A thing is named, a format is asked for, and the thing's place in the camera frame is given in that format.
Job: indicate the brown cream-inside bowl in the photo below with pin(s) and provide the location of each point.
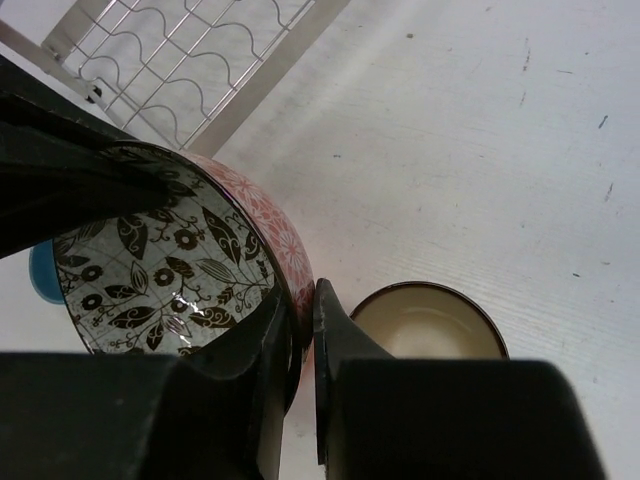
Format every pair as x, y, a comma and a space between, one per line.
417, 319

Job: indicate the steel wire dish rack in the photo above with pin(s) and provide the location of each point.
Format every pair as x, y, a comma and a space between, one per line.
182, 74

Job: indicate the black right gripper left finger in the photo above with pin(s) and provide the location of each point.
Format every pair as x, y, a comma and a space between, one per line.
214, 414

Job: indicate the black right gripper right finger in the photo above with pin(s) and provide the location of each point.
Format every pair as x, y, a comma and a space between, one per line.
378, 417

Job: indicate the blue ceramic bowl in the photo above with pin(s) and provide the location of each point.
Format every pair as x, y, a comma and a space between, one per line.
43, 273

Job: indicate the floral black-white patterned bowl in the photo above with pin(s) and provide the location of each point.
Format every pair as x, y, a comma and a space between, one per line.
172, 279

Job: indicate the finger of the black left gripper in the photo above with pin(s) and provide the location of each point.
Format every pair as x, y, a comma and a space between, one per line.
61, 167

